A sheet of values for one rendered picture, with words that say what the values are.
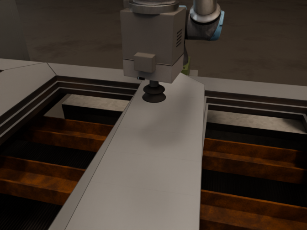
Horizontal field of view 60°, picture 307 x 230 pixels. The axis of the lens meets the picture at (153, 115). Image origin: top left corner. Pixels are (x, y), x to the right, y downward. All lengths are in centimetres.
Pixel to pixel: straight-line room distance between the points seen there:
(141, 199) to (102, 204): 6
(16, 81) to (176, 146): 53
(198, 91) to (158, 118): 17
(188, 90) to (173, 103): 8
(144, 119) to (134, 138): 7
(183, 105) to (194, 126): 9
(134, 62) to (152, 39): 4
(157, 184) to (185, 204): 6
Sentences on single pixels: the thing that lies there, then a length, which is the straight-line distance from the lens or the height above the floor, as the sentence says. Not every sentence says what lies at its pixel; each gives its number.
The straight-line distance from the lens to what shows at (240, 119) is 98.
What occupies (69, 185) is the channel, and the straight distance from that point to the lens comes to 73.
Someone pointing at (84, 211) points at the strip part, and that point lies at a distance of 42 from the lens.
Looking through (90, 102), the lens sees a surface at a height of 68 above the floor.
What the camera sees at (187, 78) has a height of 87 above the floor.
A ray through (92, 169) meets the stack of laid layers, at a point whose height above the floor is 87.
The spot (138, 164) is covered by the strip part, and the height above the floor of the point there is 87.
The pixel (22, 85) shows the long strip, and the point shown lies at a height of 87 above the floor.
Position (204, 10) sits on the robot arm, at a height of 100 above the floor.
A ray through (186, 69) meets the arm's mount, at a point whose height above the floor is 76.
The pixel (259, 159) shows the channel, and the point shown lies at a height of 68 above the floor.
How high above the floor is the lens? 119
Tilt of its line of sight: 32 degrees down
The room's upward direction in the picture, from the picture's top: straight up
